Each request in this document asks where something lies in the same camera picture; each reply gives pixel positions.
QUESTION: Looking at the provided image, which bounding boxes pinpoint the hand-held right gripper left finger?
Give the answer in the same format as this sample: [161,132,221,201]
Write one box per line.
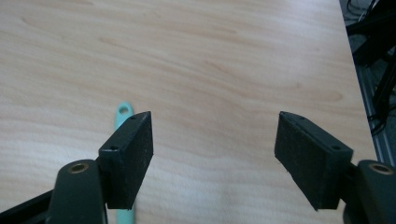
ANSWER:
[98,110,154,210]

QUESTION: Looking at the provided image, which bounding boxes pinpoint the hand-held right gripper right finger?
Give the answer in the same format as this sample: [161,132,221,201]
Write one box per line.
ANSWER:
[274,110,355,211]

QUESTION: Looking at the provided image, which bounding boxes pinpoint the teal plastic handle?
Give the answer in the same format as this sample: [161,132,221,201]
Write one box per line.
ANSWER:
[114,101,136,224]

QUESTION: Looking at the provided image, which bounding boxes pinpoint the black metal stand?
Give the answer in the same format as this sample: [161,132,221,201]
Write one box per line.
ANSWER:
[345,0,396,113]

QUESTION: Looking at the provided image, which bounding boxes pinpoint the black cable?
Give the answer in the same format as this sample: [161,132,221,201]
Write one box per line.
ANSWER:
[366,92,396,136]

